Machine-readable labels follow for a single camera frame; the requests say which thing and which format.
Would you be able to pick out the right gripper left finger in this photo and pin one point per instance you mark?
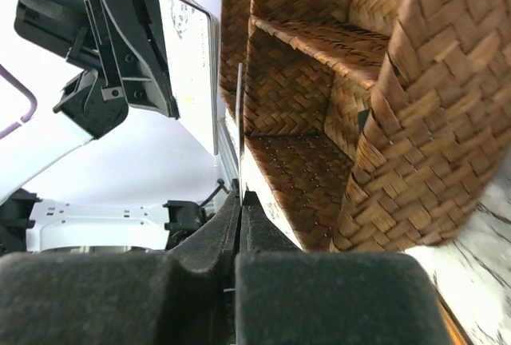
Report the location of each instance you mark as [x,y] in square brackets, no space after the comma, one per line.
[174,297]

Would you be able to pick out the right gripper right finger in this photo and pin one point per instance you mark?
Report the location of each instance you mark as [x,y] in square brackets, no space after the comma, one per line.
[295,297]

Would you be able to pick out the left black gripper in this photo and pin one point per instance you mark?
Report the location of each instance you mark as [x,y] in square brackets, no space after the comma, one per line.
[126,60]

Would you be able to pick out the yellow leather card holder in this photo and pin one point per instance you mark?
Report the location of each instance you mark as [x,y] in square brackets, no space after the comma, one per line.
[457,335]

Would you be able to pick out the brown woven basket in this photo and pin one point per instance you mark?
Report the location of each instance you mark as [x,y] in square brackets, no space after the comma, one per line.
[374,125]

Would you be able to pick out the aluminium rail frame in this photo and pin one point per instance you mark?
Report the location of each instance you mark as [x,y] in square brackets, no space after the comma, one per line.
[227,151]

